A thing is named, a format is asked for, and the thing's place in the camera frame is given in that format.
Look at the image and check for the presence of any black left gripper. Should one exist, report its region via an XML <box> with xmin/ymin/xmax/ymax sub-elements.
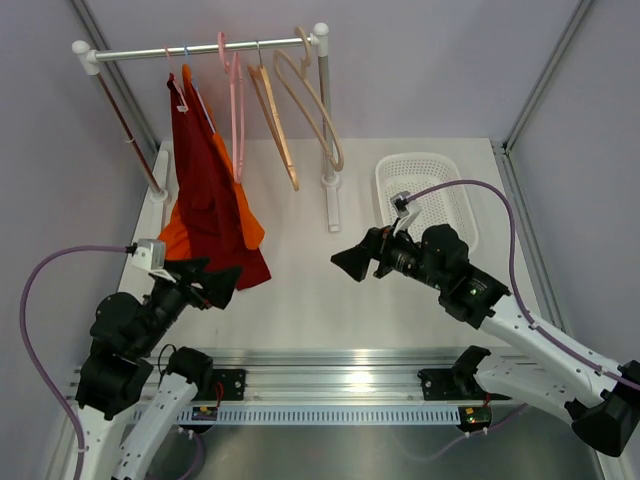
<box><xmin>135</xmin><ymin>256</ymin><xmax>242</xmax><ymax>355</ymax></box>

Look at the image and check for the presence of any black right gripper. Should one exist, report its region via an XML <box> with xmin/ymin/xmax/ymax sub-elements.
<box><xmin>332</xmin><ymin>217</ymin><xmax>447</xmax><ymax>292</ymax></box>

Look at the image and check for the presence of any dark red t shirt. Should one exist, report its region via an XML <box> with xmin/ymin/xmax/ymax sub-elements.
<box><xmin>167</xmin><ymin>72</ymin><xmax>272</xmax><ymax>292</ymax></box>

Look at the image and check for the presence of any orange t shirt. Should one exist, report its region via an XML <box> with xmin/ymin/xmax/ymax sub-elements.
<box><xmin>158</xmin><ymin>62</ymin><xmax>266</xmax><ymax>262</ymax></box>

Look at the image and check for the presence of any thin pink wire hanger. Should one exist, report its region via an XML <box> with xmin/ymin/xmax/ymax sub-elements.
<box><xmin>163</xmin><ymin>46</ymin><xmax>189</xmax><ymax>114</ymax></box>

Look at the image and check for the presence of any light blue wire hanger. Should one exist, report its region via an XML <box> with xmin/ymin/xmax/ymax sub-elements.
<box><xmin>183</xmin><ymin>44</ymin><xmax>216</xmax><ymax>135</ymax></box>

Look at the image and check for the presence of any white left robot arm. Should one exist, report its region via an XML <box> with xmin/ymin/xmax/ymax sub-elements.
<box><xmin>75</xmin><ymin>258</ymin><xmax>242</xmax><ymax>479</ymax></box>

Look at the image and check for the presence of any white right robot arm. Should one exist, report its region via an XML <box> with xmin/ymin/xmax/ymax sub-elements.
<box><xmin>331</xmin><ymin>224</ymin><xmax>639</xmax><ymax>457</ymax></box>

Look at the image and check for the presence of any beige wooden hanger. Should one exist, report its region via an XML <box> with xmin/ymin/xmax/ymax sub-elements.
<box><xmin>272</xmin><ymin>25</ymin><xmax>346</xmax><ymax>174</ymax></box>

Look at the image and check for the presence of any brown wooden hanger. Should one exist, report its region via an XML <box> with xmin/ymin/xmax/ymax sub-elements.
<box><xmin>247</xmin><ymin>41</ymin><xmax>299</xmax><ymax>191</ymax></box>

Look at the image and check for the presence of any thick pink plastic hanger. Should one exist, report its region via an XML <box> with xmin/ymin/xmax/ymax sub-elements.
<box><xmin>217</xmin><ymin>31</ymin><xmax>245</xmax><ymax>184</ymax></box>

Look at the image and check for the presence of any white perforated plastic basket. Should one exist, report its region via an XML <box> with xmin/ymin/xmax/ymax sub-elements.
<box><xmin>374</xmin><ymin>152</ymin><xmax>479</xmax><ymax>251</ymax></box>

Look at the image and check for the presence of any white metal clothes rack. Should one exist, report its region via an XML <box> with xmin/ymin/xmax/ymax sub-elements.
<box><xmin>71</xmin><ymin>22</ymin><xmax>346</xmax><ymax>234</ymax></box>

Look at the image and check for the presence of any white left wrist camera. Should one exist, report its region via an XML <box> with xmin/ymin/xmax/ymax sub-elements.
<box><xmin>131</xmin><ymin>239</ymin><xmax>175</xmax><ymax>282</ymax></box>

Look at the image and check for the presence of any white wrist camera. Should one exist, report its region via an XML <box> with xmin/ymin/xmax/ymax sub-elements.
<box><xmin>391</xmin><ymin>191</ymin><xmax>421</xmax><ymax>235</ymax></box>
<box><xmin>131</xmin><ymin>239</ymin><xmax>175</xmax><ymax>282</ymax></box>

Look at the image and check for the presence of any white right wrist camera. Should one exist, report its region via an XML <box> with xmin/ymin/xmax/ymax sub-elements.
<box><xmin>391</xmin><ymin>191</ymin><xmax>421</xmax><ymax>235</ymax></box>

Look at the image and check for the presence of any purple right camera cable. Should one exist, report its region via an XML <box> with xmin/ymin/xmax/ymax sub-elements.
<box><xmin>407</xmin><ymin>179</ymin><xmax>640</xmax><ymax>389</ymax></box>

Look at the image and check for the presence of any purple camera cable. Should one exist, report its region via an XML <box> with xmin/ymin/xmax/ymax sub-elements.
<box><xmin>18</xmin><ymin>244</ymin><xmax>139</xmax><ymax>480</ymax></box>
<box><xmin>407</xmin><ymin>179</ymin><xmax>640</xmax><ymax>389</ymax></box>

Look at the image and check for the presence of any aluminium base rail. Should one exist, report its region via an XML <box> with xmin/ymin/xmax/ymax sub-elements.
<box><xmin>203</xmin><ymin>347</ymin><xmax>483</xmax><ymax>406</ymax></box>

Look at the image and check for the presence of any white slotted cable duct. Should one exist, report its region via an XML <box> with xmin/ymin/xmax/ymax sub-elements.
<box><xmin>127</xmin><ymin>404</ymin><xmax>464</xmax><ymax>427</ymax></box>

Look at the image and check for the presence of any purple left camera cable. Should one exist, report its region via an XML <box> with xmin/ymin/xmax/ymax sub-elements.
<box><xmin>18</xmin><ymin>244</ymin><xmax>139</xmax><ymax>480</ymax></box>

